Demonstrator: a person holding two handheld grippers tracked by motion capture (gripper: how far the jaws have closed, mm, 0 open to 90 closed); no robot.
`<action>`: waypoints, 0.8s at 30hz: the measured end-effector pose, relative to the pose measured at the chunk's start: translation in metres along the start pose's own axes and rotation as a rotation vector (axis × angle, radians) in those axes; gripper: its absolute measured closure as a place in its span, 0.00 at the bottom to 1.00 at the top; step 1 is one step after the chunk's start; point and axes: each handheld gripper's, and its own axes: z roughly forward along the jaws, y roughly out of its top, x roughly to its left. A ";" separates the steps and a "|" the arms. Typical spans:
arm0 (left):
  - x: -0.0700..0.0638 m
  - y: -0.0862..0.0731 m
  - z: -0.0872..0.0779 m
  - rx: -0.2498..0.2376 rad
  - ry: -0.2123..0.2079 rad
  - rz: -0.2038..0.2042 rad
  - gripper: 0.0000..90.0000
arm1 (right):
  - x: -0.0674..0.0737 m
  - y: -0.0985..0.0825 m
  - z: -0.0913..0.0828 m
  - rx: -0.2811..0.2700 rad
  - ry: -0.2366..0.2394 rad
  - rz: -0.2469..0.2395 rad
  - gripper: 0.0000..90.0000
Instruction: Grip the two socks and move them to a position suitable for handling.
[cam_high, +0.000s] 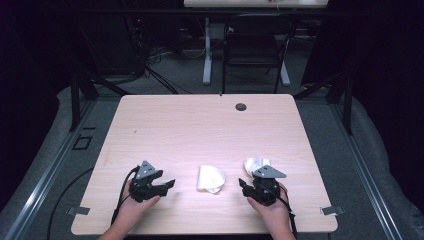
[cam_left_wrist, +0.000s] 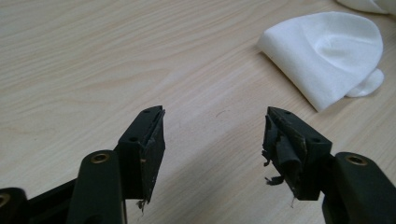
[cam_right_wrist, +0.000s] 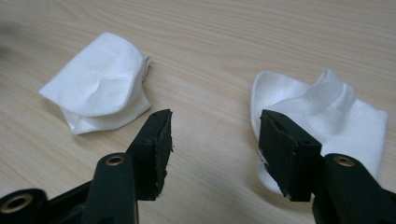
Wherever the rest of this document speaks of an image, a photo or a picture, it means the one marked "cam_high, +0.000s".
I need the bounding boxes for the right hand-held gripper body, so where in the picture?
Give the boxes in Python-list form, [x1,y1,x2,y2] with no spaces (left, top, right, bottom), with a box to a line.
[247,165,288,206]

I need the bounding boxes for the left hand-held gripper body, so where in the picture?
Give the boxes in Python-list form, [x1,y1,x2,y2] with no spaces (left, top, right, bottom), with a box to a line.
[128,160,165,204]

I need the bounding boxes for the white ankle sock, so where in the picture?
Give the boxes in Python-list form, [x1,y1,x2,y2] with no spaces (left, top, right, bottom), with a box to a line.
[196,164,227,195]
[242,156,272,179]

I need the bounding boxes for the person's right hand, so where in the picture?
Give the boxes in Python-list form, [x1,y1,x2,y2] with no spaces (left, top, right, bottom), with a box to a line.
[246,181,290,228]

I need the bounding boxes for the person's left hand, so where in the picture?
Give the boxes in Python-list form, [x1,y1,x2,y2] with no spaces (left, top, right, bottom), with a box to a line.
[117,179,162,222]

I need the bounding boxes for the black folding chair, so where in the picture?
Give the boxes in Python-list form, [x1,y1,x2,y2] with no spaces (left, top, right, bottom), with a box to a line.
[221,12,298,94]

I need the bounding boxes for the white desk with metal legs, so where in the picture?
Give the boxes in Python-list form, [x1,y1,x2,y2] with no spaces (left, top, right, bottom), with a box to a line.
[183,0,330,87]

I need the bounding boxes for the left hand-held gripper black cable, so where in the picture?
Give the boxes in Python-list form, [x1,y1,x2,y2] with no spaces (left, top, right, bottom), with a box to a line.
[110,165,141,226]

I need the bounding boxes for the hand-held gripper black cable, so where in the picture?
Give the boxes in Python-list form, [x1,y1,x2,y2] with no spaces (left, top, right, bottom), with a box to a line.
[260,183,299,240]
[110,165,141,226]

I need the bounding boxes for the right hand-held gripper black cable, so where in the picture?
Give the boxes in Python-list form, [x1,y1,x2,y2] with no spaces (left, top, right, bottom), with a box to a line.
[260,183,299,240]

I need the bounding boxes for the grey metal table bracket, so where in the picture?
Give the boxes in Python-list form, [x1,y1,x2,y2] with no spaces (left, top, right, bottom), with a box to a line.
[319,205,346,217]
[65,205,91,217]

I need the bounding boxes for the black floor cable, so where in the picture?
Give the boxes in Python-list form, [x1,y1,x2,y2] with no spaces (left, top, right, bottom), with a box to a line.
[45,166,95,240]

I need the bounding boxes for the aluminium floor rail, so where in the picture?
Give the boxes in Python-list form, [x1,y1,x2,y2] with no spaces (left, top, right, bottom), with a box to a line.
[329,99,406,240]
[3,99,98,240]

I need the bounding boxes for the black metal frame stand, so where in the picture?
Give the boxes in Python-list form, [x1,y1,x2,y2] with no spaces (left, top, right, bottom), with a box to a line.
[293,68,355,136]
[68,64,132,132]

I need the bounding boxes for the bundle of black cables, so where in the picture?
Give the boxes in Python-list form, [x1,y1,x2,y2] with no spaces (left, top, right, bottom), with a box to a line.
[131,16,193,96]

